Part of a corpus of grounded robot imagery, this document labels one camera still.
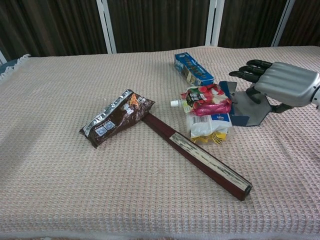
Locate folded dark red fan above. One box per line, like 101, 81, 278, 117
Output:
142, 112, 253, 202

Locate brown snack bag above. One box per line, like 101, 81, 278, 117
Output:
79, 88, 156, 150

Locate blue padded table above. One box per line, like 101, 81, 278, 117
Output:
0, 58, 20, 76

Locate red juice pouch white cap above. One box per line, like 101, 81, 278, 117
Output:
170, 83, 233, 117

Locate beige waffle tablecloth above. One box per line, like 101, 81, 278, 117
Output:
0, 44, 320, 240

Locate blue grey box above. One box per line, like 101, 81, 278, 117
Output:
218, 80, 273, 127

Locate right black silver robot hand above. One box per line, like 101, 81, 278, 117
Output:
228, 59, 320, 113

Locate blue toothpaste box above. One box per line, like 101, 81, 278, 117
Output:
174, 51, 215, 87

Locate white yellow snack bag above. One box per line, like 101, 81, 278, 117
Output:
186, 112, 233, 146

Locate dark brown pleated curtain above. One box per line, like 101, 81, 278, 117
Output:
0, 0, 320, 58

